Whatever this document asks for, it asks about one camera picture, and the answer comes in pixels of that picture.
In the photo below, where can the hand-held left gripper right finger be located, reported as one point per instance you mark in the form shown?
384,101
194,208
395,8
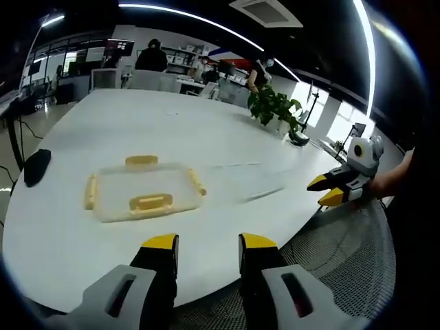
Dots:
271,285

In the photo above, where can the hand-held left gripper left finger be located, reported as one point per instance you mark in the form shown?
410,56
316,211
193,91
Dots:
137,285

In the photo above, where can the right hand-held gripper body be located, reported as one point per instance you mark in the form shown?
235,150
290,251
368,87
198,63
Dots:
366,154

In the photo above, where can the clear container lid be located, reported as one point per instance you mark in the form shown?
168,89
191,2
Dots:
148,192

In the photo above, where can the grey mesh chair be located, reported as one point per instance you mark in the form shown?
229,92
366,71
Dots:
350,254

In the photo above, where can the black tripod stand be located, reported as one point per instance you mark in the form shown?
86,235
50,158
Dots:
309,113

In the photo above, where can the green potted plant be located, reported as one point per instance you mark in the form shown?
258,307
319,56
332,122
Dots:
275,106

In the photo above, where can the long ceiling light strip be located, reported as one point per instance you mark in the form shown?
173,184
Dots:
368,51
213,24

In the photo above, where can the black cloth pouch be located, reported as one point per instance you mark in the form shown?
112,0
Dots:
36,166

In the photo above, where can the ceiling air vent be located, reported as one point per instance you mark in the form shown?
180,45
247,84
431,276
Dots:
266,12

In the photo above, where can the black table leg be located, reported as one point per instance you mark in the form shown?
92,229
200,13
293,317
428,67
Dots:
15,141

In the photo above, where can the wall screen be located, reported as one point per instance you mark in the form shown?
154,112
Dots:
120,46

